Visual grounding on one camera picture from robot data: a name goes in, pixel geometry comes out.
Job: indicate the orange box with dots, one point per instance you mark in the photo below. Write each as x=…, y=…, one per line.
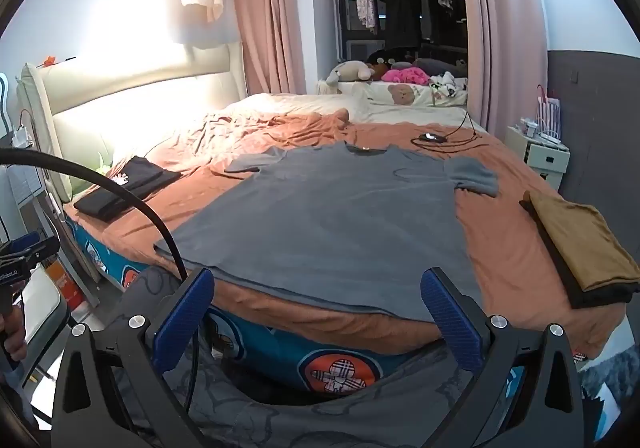
x=62, y=283

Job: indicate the black folded garment white print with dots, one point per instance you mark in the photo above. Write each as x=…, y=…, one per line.
x=130, y=183

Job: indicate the grey fluffy rug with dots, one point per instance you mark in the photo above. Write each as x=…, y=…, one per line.
x=605, y=368

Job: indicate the green soft item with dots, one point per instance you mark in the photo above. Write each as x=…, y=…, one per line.
x=80, y=183

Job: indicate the cream padded bed headboard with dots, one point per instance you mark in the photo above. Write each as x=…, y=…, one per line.
x=125, y=77

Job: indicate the blue printed bed sheet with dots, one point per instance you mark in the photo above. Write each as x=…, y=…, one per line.
x=280, y=353

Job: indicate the white power strip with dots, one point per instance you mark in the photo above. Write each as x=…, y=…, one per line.
x=552, y=140

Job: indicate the small orange object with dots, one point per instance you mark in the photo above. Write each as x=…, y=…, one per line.
x=48, y=60

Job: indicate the cream plush toy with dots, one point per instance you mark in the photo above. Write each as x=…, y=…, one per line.
x=350, y=71

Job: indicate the cream duvet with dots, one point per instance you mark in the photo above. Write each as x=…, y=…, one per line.
x=300, y=102

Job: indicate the pink plush toy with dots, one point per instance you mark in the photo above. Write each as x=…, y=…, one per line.
x=405, y=75

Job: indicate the tan folded garment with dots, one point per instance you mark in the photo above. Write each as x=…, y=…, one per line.
x=580, y=238

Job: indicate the striped gift bag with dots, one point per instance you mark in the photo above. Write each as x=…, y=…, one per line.
x=547, y=115

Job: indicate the brown plush bear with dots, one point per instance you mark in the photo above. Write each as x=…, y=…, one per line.
x=381, y=70

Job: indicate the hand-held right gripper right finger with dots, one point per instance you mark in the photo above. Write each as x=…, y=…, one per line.
x=450, y=323

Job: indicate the pink curtain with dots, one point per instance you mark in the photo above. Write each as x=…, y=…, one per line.
x=505, y=27
x=265, y=2

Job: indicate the grey bedside cabinet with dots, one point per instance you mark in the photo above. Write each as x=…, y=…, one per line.
x=15, y=188

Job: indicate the person's left hand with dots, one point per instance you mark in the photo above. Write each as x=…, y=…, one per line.
x=17, y=340

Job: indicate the white nightstand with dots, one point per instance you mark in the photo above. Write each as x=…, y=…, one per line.
x=542, y=157

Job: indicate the orange blanket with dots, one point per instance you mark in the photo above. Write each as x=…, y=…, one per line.
x=500, y=238

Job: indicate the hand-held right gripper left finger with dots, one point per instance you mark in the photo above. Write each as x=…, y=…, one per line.
x=182, y=323

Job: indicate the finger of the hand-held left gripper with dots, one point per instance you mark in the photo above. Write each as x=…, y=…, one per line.
x=25, y=243

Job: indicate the grey t-shirt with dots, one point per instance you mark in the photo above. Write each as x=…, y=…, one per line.
x=325, y=228

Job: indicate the dark grey pillow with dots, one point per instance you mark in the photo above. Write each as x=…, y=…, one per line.
x=435, y=65

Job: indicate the bear print pillow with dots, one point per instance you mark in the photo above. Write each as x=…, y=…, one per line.
x=400, y=93

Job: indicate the white charger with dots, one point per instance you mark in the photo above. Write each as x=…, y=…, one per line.
x=20, y=135

